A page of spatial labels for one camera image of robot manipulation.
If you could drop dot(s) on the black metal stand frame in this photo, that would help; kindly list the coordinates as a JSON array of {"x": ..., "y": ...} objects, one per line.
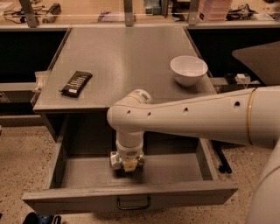
[{"x": 224, "y": 165}]

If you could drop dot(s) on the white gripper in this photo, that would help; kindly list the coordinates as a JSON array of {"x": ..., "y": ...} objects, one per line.
[{"x": 129, "y": 153}]

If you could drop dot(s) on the grey open top drawer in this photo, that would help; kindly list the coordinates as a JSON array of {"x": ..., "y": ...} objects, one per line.
[{"x": 177, "y": 171}]

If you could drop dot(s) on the white ceramic bowl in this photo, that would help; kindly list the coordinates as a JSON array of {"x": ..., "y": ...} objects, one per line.
[{"x": 188, "y": 70}]

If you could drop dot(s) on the grey metal right post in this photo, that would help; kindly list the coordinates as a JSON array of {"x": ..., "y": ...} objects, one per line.
[{"x": 193, "y": 12}]

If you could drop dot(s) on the pink plastic container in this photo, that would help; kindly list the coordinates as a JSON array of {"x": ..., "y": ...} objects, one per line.
[{"x": 213, "y": 10}]

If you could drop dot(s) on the blue object at floor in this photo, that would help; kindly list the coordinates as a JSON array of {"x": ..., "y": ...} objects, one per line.
[{"x": 35, "y": 218}]

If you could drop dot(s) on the black metal drawer handle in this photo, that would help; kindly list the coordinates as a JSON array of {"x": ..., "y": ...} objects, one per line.
[{"x": 130, "y": 204}]

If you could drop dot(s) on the grey metal upright post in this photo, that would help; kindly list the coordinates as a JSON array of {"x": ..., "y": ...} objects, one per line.
[{"x": 30, "y": 17}]

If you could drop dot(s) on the grey metal centre post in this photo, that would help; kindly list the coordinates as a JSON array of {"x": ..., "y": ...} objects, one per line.
[{"x": 128, "y": 12}]

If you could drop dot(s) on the black snack bar wrapper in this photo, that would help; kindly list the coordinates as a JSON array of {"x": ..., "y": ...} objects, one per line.
[{"x": 76, "y": 84}]

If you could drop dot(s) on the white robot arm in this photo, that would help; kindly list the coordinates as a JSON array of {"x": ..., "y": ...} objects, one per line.
[{"x": 249, "y": 116}]

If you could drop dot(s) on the grey cabinet with top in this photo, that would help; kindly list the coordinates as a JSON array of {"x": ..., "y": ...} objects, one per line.
[{"x": 121, "y": 59}]

